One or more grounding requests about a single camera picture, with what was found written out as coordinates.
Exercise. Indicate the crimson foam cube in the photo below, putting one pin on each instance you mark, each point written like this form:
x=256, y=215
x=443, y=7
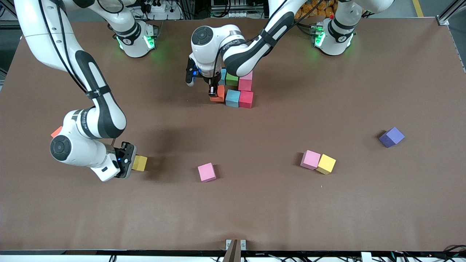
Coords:
x=245, y=85
x=246, y=99

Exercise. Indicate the aluminium frame profile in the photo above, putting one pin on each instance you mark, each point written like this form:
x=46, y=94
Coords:
x=11, y=14
x=446, y=18

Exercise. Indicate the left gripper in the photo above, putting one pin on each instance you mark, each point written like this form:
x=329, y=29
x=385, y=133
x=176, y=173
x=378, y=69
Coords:
x=211, y=86

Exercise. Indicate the background equipment rack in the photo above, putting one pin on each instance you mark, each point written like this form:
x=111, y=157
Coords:
x=236, y=9

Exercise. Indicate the light pink foam cube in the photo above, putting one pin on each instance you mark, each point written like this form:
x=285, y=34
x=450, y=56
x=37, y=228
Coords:
x=247, y=76
x=310, y=159

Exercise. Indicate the yellow foam cube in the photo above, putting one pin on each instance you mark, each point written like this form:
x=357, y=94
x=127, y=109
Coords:
x=140, y=163
x=326, y=164

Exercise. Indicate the orange foam cube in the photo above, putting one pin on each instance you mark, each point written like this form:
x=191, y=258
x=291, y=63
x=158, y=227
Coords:
x=220, y=95
x=56, y=131

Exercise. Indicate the bag of orange items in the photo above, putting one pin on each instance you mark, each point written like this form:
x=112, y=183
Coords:
x=320, y=9

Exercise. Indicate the small green-lit controller box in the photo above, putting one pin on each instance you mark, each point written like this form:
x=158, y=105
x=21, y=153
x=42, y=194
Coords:
x=316, y=33

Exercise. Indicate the green foam cube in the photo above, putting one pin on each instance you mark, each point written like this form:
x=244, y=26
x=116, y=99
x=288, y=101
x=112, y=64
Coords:
x=232, y=79

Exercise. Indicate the small white block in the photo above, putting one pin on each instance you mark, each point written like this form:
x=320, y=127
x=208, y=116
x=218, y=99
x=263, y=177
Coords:
x=366, y=257

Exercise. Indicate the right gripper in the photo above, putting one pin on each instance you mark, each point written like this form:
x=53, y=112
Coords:
x=127, y=155

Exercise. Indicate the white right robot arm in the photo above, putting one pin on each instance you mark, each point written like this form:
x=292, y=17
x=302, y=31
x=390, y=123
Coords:
x=80, y=145

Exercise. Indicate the purple foam cube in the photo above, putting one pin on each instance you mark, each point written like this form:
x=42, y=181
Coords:
x=391, y=137

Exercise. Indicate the white power strip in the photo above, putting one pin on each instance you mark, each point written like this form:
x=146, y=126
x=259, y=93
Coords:
x=158, y=8

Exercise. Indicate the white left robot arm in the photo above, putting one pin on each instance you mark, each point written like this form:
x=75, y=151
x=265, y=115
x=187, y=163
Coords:
x=218, y=47

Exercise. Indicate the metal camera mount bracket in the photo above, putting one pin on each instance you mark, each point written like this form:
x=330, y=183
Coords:
x=233, y=253

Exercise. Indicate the light blue foam cube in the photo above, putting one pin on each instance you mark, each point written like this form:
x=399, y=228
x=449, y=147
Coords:
x=232, y=98
x=222, y=77

